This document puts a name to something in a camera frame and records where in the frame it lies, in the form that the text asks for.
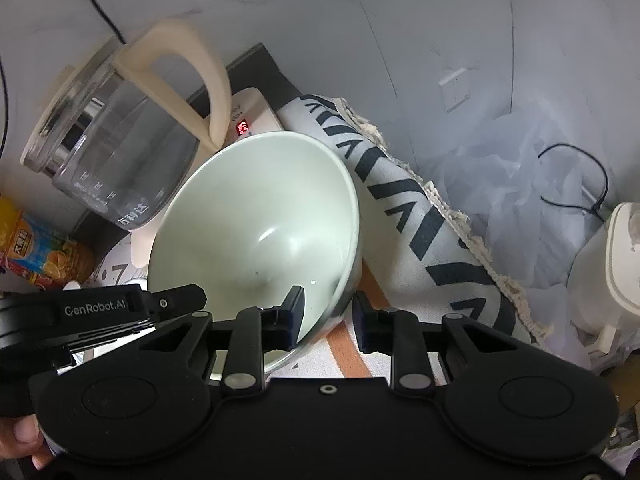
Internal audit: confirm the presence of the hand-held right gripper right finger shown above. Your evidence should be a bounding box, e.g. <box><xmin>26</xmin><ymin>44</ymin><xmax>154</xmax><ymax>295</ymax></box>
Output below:
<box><xmin>352</xmin><ymin>290</ymin><xmax>507</xmax><ymax>393</ymax></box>

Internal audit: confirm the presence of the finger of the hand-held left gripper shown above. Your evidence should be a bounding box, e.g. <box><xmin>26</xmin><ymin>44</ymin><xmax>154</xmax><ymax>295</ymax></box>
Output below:
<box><xmin>146</xmin><ymin>283</ymin><xmax>208</xmax><ymax>329</ymax></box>

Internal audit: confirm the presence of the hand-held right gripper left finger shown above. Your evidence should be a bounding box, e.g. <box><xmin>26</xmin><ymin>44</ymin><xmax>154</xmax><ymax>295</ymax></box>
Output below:
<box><xmin>136</xmin><ymin>285</ymin><xmax>306</xmax><ymax>393</ymax></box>

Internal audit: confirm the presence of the pale green bowl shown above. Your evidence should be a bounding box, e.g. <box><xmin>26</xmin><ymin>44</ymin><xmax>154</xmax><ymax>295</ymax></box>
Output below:
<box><xmin>147</xmin><ymin>131</ymin><xmax>361</xmax><ymax>377</ymax></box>

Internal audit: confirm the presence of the person's left hand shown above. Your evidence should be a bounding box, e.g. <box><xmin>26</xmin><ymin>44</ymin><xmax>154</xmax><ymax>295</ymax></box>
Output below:
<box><xmin>0</xmin><ymin>412</ymin><xmax>57</xmax><ymax>471</ymax></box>

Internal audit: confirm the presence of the orange juice bottle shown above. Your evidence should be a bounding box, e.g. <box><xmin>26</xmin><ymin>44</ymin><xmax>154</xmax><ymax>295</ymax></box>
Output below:
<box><xmin>0</xmin><ymin>195</ymin><xmax>96</xmax><ymax>292</ymax></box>

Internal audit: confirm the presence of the patterned fringed table mat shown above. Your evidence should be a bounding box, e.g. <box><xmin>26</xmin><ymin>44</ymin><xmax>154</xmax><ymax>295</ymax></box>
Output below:
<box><xmin>90</xmin><ymin>93</ymin><xmax>557</xmax><ymax>386</ymax></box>

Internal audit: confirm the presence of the translucent white plastic sheet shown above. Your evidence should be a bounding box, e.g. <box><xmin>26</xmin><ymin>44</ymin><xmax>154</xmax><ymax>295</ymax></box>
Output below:
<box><xmin>414</xmin><ymin>100</ymin><xmax>617</xmax><ymax>372</ymax></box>

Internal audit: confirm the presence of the cream kettle base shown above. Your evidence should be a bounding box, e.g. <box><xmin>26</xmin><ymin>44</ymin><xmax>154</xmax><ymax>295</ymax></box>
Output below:
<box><xmin>127</xmin><ymin>87</ymin><xmax>284</xmax><ymax>267</ymax></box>

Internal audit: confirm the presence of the white plastic appliance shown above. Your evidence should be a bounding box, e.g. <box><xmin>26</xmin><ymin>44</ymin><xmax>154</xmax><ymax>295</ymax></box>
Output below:
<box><xmin>567</xmin><ymin>201</ymin><xmax>640</xmax><ymax>362</ymax></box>

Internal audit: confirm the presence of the glass kettle with cream handle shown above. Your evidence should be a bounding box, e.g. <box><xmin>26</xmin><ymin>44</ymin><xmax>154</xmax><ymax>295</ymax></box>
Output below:
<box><xmin>20</xmin><ymin>18</ymin><xmax>234</xmax><ymax>234</ymax></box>

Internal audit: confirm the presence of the white wall socket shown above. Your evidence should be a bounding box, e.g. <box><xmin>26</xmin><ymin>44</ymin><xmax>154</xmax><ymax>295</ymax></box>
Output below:
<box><xmin>438</xmin><ymin>66</ymin><xmax>474</xmax><ymax>113</ymax></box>

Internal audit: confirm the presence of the thin black cable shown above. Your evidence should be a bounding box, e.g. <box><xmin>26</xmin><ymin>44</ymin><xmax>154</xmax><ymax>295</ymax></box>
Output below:
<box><xmin>537</xmin><ymin>143</ymin><xmax>610</xmax><ymax>212</ymax></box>

